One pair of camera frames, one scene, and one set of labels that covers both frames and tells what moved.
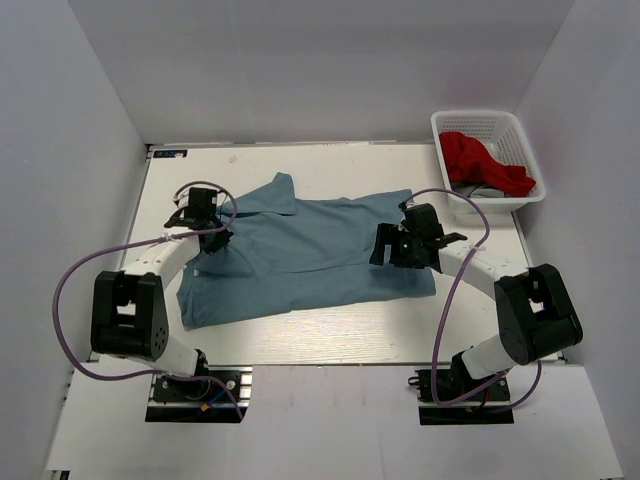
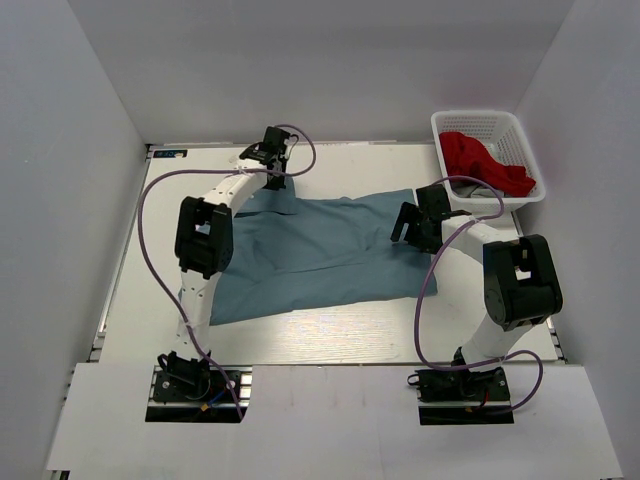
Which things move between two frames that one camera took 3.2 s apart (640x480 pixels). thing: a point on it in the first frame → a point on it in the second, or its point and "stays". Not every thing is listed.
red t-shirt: [468, 161] stays
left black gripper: [221, 241] → [277, 184]
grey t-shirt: [477, 191] stays
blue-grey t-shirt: [276, 259] stays
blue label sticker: [169, 153] stays
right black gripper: [391, 234] → [411, 213]
